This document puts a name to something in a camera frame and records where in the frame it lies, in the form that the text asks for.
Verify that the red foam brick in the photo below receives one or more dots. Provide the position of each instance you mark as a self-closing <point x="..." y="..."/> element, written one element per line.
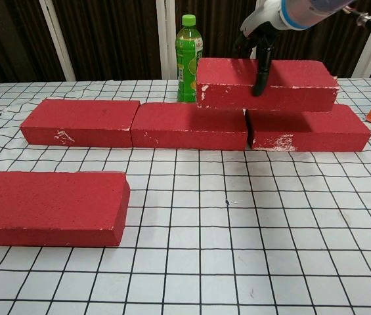
<point x="319" y="131"/>
<point x="47" y="203"/>
<point x="83" y="116"/>
<point x="178" y="128"/>
<point x="296" y="88"/>

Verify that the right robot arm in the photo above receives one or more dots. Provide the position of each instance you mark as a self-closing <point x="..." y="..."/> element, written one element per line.
<point x="313" y="11"/>

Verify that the green tea bottle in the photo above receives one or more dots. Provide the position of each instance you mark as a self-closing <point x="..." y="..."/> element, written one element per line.
<point x="186" y="65"/>

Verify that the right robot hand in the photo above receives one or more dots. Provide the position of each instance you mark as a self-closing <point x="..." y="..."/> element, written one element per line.
<point x="264" y="16"/>

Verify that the white black checkered tablecloth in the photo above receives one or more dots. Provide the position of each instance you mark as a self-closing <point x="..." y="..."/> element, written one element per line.
<point x="205" y="262"/>

